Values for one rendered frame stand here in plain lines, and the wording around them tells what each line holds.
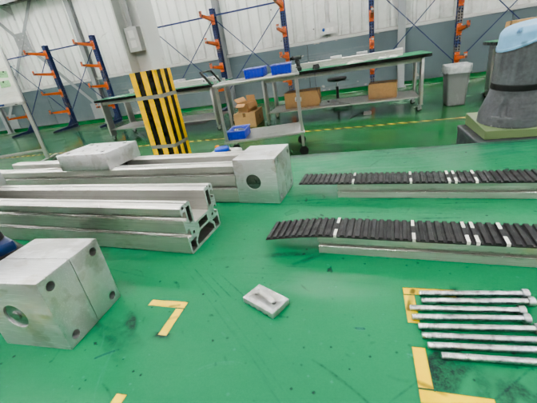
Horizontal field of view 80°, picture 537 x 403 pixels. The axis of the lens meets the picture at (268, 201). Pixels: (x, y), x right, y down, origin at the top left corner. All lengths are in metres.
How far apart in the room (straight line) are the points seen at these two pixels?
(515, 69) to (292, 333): 0.82
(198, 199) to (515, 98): 0.79
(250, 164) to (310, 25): 7.59
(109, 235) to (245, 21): 8.04
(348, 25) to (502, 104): 7.18
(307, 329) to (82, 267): 0.27
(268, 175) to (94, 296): 0.35
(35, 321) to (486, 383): 0.45
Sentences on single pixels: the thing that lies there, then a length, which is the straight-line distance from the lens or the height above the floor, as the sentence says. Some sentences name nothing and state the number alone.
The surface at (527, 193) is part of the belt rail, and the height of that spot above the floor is 0.79.
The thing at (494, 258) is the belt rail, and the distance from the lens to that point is 0.48.
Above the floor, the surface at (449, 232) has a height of 0.81.
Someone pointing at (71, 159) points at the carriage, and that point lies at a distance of 0.92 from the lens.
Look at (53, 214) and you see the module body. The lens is 0.73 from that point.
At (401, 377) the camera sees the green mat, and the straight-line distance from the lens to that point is 0.34.
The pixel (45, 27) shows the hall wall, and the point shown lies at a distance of 11.67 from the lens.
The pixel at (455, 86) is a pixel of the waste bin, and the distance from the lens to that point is 5.50.
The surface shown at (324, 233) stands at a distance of 0.46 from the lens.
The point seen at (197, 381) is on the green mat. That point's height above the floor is 0.78.
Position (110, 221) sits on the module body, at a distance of 0.61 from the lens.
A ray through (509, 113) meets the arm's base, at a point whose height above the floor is 0.84.
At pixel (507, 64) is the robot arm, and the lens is 1.00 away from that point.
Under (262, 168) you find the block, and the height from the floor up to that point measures 0.86.
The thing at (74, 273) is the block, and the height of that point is 0.86.
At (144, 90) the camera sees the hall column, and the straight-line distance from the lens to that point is 3.85.
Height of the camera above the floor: 1.05
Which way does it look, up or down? 24 degrees down
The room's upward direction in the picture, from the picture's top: 9 degrees counter-clockwise
